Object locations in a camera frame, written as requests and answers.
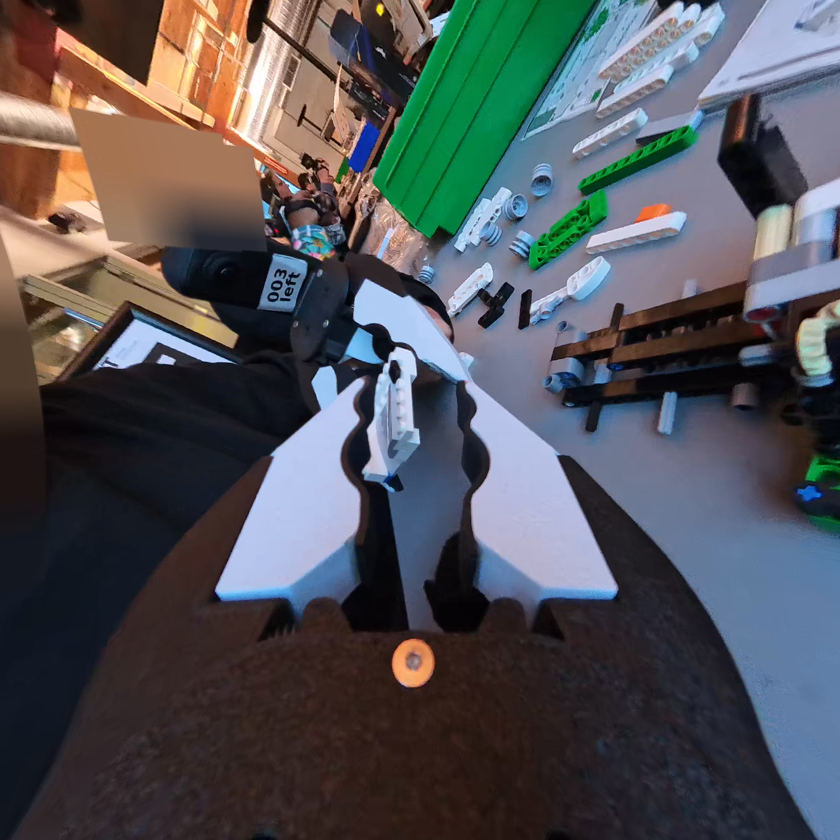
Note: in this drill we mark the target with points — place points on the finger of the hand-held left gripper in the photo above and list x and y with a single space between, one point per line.
413 321
326 387

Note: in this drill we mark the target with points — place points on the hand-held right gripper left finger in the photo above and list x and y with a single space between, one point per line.
295 525

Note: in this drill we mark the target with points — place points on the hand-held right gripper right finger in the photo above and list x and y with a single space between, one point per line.
538 525

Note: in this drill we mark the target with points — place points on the white lego panel piece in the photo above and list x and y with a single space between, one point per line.
394 420

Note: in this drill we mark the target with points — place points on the grey lego wheel hub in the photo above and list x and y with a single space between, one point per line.
491 233
541 179
516 207
523 244
426 274

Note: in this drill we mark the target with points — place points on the black lego connector piece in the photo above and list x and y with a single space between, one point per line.
495 305

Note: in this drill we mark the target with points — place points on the short black lego beam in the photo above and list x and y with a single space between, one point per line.
525 308

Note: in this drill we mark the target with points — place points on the dark lego axle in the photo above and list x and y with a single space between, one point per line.
594 417

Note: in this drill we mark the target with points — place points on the white lego angled piece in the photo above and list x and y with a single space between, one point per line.
482 220

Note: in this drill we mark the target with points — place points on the grey lego axle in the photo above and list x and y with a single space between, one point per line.
667 412

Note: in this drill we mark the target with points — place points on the white curved lego beam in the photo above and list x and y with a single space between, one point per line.
589 275

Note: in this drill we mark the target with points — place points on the green lego box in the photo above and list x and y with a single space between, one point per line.
472 98

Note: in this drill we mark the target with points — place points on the partly built lego truck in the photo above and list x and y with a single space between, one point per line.
689 341

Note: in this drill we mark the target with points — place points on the long white lego beam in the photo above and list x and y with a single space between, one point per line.
636 233

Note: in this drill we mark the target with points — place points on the grey lego bush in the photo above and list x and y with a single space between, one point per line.
745 397

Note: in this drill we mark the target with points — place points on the orange lego piece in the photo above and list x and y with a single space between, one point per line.
653 212

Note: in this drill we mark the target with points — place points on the short white lego beam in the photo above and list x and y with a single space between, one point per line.
609 132

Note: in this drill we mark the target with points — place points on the long green lego beam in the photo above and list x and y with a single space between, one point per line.
636 159

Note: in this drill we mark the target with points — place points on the green black lego assembly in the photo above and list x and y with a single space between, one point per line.
820 492

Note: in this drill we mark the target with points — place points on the grey flat lego piece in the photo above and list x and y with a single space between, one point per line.
669 123

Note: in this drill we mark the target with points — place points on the stack of white lego beams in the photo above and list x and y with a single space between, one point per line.
656 39

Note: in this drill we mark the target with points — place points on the lego instruction booklet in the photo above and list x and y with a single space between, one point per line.
768 52

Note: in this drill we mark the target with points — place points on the black framed poster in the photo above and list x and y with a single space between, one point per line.
131 341

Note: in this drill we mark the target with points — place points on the glass display case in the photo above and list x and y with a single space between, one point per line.
72 295

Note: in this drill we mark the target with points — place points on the blue bin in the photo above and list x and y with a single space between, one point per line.
365 148

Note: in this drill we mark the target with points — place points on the green white printed sheet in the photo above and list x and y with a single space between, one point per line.
577 72

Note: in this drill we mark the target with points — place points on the green lego frame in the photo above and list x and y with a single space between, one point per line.
568 229

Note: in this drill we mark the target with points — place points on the silver air duct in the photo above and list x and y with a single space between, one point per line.
33 121

